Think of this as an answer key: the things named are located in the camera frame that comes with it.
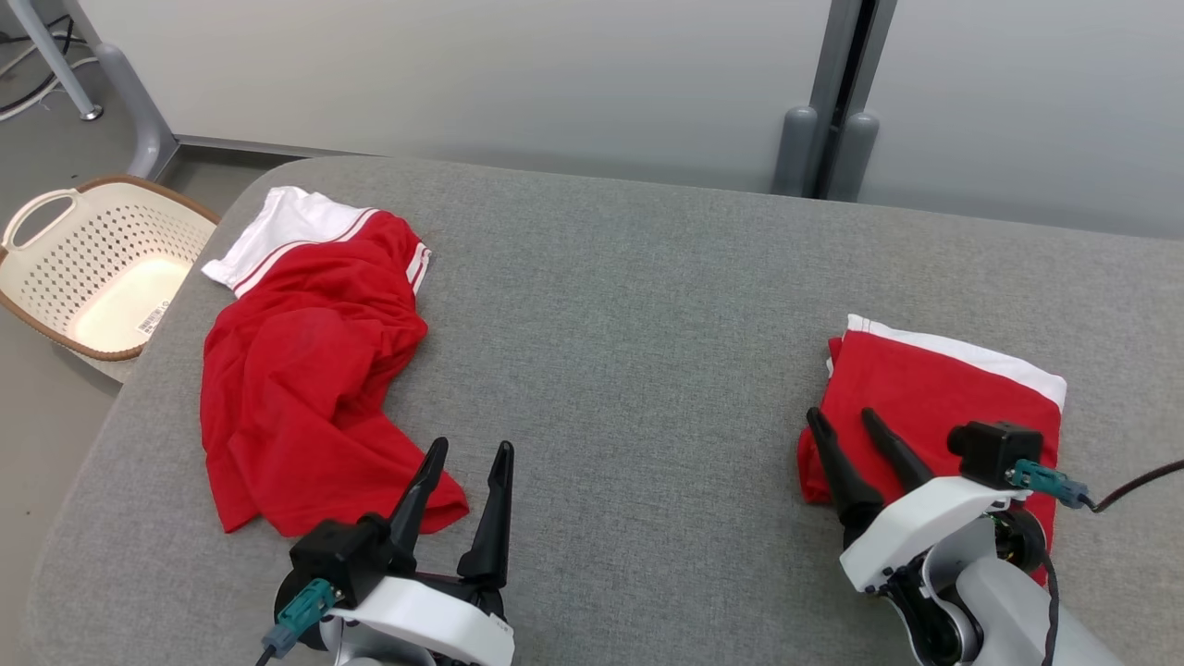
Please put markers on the grey fabric sofa seat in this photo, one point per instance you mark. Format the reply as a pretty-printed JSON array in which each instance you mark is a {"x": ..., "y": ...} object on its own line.
[{"x": 629, "y": 370}]

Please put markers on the red garment with white hem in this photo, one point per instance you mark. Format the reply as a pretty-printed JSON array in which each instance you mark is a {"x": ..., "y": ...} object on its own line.
[{"x": 934, "y": 388}]

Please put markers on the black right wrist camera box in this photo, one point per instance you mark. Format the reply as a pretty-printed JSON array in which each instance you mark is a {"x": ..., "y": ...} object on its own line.
[{"x": 999, "y": 453}]

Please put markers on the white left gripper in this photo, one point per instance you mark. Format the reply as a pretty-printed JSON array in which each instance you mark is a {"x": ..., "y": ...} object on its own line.
[{"x": 425, "y": 615}]

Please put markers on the red white basketball jersey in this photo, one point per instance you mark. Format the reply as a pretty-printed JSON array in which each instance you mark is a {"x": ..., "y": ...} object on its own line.
[{"x": 305, "y": 388}]

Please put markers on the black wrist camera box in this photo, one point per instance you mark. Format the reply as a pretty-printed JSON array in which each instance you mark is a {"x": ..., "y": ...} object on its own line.
[
  {"x": 342, "y": 555},
  {"x": 999, "y": 453}
]

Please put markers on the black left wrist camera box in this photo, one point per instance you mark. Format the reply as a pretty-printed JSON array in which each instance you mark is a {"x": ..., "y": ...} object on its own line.
[{"x": 342, "y": 555}]

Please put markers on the thin grey metal leg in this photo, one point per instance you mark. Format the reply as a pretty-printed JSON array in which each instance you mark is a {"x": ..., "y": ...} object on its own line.
[{"x": 60, "y": 65}]

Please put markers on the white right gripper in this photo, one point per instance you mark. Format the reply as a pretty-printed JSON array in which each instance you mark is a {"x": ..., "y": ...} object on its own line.
[{"x": 925, "y": 523}]

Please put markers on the grey partition post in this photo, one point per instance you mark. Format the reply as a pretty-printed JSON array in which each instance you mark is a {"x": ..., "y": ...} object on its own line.
[{"x": 837, "y": 111}]

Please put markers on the cream perforated laundry basket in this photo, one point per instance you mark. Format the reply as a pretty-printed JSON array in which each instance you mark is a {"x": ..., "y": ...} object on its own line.
[{"x": 111, "y": 268}]

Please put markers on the thick grey desk leg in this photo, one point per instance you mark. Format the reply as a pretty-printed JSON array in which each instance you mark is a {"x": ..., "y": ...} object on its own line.
[{"x": 139, "y": 111}]

